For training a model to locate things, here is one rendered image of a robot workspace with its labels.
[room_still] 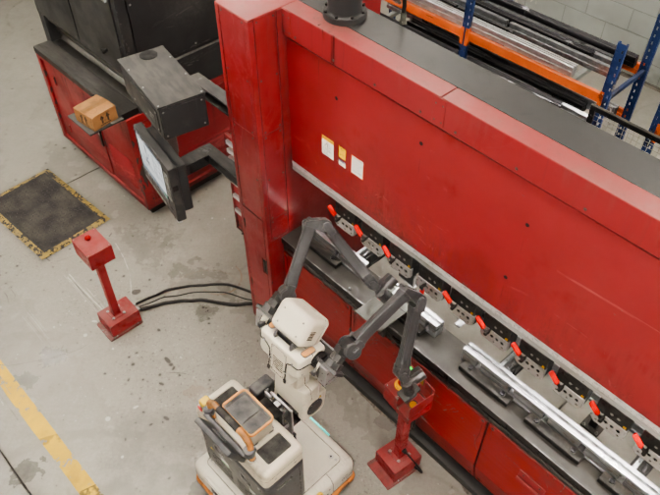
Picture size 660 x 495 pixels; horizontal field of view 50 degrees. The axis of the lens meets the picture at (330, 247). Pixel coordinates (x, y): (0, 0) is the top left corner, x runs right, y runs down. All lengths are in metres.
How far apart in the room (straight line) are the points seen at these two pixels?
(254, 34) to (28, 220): 3.17
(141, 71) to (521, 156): 1.93
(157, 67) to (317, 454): 2.20
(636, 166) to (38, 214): 4.58
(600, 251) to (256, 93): 1.74
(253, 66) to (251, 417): 1.64
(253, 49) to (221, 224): 2.44
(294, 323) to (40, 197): 3.42
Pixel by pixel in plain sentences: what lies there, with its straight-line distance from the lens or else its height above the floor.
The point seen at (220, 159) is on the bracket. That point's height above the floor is 1.21.
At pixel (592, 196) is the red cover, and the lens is 2.55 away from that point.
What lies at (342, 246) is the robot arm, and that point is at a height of 1.41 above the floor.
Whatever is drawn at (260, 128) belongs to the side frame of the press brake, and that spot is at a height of 1.71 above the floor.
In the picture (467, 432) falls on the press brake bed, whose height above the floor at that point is 0.54.
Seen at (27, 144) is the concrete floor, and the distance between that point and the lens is 6.77.
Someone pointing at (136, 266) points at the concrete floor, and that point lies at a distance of 5.38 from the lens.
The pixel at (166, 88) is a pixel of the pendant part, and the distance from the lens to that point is 3.52.
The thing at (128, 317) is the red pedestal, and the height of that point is 0.11.
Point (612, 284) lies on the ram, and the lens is 2.73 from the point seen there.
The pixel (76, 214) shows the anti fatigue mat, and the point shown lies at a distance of 5.89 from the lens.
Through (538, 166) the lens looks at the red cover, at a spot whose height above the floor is 2.24.
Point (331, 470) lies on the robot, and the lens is 3.98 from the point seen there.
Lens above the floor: 3.86
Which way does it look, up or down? 47 degrees down
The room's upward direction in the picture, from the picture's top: straight up
